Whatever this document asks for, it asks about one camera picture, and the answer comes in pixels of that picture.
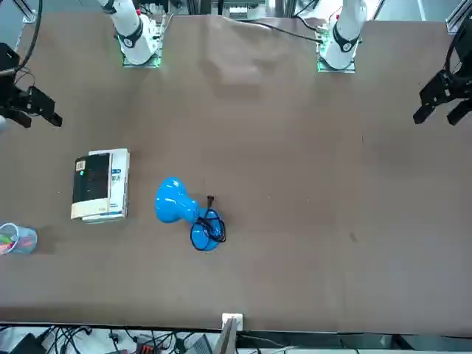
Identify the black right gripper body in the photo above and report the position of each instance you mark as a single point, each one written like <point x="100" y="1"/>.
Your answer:
<point x="9" y="59"/>

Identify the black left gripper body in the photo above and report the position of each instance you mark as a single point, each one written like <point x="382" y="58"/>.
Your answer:
<point x="450" y="86"/>

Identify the black and beige paperback book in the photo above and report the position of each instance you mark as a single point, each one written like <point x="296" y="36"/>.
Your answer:
<point x="92" y="180"/>

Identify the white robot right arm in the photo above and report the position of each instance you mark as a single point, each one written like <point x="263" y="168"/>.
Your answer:
<point x="129" y="26"/>

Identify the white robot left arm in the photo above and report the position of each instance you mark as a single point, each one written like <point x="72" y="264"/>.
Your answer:
<point x="346" y="37"/>

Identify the white and blue book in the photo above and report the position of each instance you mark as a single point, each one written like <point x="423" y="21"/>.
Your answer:
<point x="119" y="184"/>

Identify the translucent pen cup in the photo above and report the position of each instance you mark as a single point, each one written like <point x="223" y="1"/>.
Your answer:
<point x="27" y="230"/>

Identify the green highlighter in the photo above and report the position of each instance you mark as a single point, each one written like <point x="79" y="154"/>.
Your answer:
<point x="5" y="239"/>

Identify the pink highlighter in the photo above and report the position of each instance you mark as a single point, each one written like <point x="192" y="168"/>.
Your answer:
<point x="7" y="249"/>

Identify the blue desk lamp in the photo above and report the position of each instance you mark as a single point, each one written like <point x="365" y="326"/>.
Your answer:
<point x="171" y="201"/>

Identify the large black power adapter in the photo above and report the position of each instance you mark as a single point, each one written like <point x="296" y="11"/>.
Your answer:
<point x="26" y="344"/>

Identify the red and black device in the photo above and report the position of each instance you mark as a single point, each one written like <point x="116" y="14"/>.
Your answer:
<point x="144" y="348"/>

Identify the white power socket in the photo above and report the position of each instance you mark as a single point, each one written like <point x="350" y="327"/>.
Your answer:
<point x="237" y="319"/>

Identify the grey box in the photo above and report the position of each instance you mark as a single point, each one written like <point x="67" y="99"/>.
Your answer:
<point x="199" y="344"/>

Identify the aluminium frame profile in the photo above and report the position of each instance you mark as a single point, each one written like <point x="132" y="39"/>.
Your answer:
<point x="31" y="16"/>
<point x="459" y="20"/>

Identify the grey metal post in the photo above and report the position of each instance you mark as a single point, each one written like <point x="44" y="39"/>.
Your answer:
<point x="226" y="339"/>

